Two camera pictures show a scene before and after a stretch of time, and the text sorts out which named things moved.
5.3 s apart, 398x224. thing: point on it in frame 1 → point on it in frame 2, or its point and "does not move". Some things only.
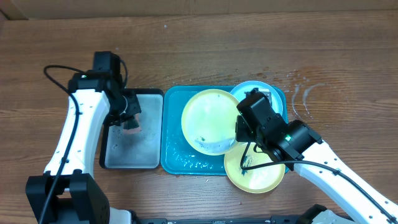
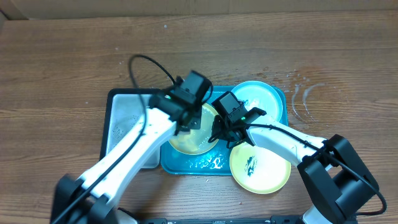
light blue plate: x=239 y=92 does not move
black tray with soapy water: x=141 y=150 does not move
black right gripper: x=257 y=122 → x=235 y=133
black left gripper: x=135 y=108 → x=197 y=123
